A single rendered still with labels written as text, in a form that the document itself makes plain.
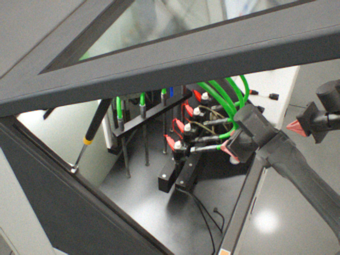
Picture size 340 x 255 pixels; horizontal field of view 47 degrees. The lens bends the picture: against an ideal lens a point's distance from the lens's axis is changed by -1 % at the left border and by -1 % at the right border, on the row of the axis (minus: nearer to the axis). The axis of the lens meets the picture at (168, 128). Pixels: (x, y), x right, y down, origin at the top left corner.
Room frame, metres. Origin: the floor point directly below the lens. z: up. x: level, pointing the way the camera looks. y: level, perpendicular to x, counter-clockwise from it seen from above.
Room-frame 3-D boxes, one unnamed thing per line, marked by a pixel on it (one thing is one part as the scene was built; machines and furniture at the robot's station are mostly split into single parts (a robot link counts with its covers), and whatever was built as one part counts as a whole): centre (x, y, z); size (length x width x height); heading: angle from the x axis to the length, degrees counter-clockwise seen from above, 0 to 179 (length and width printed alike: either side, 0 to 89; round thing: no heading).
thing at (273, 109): (1.35, -0.45, 0.97); 0.70 x 0.22 x 0.03; 155
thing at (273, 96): (1.14, -0.38, 0.99); 0.12 x 0.02 x 0.02; 72
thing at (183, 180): (0.89, -0.08, 0.91); 0.34 x 0.10 x 0.15; 155
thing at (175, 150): (0.78, -0.04, 1.01); 0.05 x 0.03 x 0.21; 65
